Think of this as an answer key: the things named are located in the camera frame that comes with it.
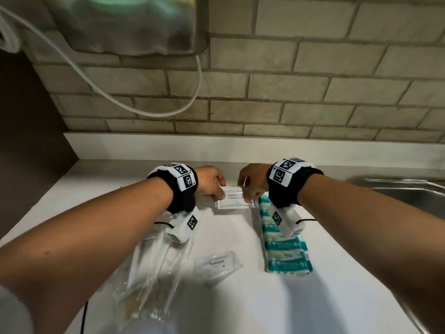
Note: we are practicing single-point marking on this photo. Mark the person's left forearm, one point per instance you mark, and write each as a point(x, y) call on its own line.
point(90, 236)

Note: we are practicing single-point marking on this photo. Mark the stainless steel sink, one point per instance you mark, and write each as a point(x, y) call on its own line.
point(413, 196)

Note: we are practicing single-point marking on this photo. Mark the stack of teal white packets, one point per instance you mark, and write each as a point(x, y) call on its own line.
point(287, 255)

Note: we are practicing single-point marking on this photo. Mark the person's right thumb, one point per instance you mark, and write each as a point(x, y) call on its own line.
point(249, 197)

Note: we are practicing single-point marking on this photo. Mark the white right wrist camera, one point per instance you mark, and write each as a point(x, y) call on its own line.
point(287, 220)

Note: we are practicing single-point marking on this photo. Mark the black left wristband with markers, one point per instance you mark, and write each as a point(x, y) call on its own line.
point(180, 191)

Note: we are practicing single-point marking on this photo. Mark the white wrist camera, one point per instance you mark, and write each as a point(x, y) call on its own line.
point(287, 220)
point(182, 227)

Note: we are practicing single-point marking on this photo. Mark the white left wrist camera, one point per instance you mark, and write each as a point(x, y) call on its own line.
point(182, 227)

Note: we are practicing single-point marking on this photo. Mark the white printed sachet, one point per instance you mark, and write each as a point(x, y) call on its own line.
point(233, 201)

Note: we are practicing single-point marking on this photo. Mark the person's left hand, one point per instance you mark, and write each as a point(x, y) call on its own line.
point(206, 180)

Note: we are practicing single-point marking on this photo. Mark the clear toothpaste packet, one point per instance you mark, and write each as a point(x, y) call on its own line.
point(216, 267)

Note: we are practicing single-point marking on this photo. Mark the clear plastic bag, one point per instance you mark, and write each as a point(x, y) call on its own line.
point(153, 281)

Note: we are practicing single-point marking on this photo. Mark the person's left thumb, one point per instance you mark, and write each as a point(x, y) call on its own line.
point(216, 193)

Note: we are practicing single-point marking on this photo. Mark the person's right forearm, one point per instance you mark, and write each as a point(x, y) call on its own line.
point(375, 233)

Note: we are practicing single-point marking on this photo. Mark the person's right hand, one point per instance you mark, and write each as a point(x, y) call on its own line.
point(256, 179)

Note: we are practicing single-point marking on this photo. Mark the black wristband with markers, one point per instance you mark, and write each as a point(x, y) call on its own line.
point(285, 187)
point(180, 191)

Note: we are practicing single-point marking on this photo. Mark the grey hanging cloth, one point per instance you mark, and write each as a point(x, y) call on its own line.
point(128, 24)

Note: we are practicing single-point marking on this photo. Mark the black right wristband with markers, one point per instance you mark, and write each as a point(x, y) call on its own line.
point(285, 187)

